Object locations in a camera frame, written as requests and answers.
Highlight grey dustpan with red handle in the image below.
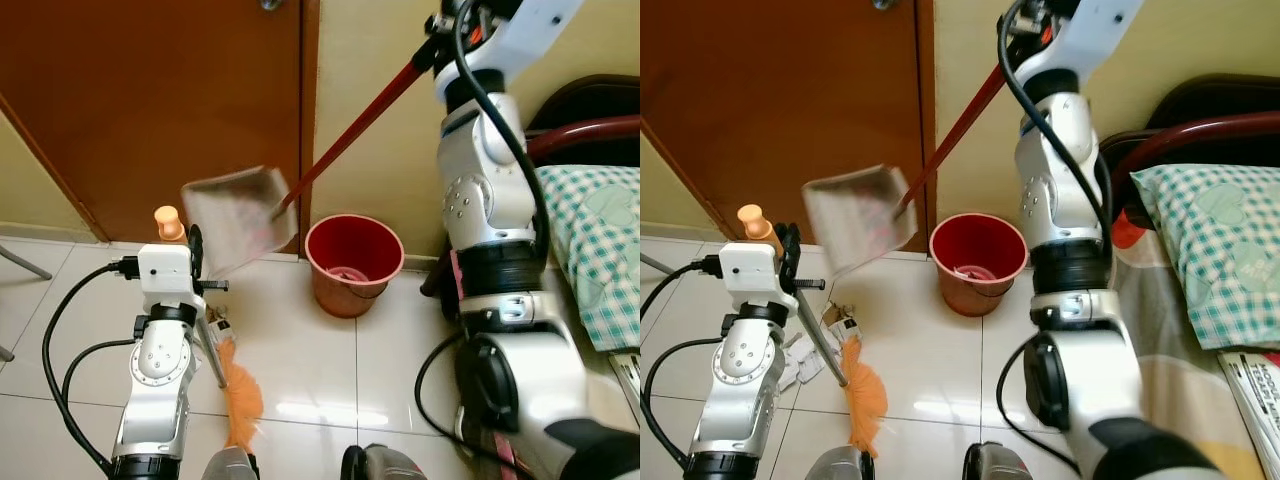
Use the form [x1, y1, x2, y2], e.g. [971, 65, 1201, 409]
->
[182, 48, 443, 281]
[802, 60, 1013, 281]

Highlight orange bristle broom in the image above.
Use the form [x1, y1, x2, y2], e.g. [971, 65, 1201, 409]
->
[737, 205, 889, 459]
[153, 205, 265, 451]

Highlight white paper scrap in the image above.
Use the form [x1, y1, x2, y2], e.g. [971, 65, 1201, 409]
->
[780, 335, 827, 391]

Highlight dark red bed headboard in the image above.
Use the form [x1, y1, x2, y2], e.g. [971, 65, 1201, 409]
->
[525, 75, 641, 169]
[1100, 75, 1280, 233]

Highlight red plastic bucket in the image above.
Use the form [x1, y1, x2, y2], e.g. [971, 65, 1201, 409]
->
[928, 213, 1029, 319]
[305, 213, 406, 319]

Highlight brown wooden door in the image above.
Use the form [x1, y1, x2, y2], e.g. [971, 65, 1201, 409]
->
[0, 0, 321, 249]
[640, 0, 936, 251]

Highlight green checked pillow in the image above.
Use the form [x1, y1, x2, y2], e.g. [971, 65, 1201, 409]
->
[1130, 163, 1280, 351]
[535, 165, 641, 353]

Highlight printed white book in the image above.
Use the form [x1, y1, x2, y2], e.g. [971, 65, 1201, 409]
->
[1215, 350, 1280, 453]
[608, 350, 641, 406]

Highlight grey left robot leg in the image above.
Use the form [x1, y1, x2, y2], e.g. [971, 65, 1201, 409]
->
[205, 447, 259, 480]
[805, 447, 869, 480]

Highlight grey robot leg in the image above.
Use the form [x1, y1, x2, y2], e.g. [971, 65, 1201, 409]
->
[205, 447, 259, 480]
[805, 447, 869, 480]
[963, 440, 1036, 480]
[340, 443, 429, 480]

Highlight orange cloth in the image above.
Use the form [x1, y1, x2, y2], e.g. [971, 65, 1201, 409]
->
[1112, 212, 1147, 251]

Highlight grey right robot leg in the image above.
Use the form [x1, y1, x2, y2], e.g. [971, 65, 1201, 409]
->
[963, 440, 1036, 480]
[340, 443, 429, 480]

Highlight striped bed sheet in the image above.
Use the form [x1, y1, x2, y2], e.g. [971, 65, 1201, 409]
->
[1110, 230, 1280, 480]

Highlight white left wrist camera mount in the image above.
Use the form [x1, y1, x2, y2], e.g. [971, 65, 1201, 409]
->
[137, 243, 198, 313]
[718, 240, 789, 313]

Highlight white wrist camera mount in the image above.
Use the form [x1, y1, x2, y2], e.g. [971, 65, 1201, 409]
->
[436, 0, 587, 101]
[137, 243, 198, 313]
[1015, 0, 1147, 101]
[718, 240, 789, 313]

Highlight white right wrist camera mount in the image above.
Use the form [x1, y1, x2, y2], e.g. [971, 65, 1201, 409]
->
[436, 0, 587, 101]
[1015, 0, 1147, 101]

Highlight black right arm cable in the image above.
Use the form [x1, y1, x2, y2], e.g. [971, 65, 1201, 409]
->
[995, 0, 1117, 251]
[452, 0, 551, 263]

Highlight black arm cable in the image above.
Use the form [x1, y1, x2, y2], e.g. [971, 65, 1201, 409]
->
[42, 258, 141, 476]
[995, 0, 1117, 251]
[640, 255, 723, 471]
[452, 0, 551, 263]

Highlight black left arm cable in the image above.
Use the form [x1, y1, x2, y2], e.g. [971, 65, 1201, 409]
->
[42, 258, 141, 476]
[640, 255, 723, 471]

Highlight thin black cable loop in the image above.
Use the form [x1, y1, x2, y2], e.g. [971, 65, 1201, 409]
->
[414, 335, 501, 471]
[995, 335, 1081, 476]

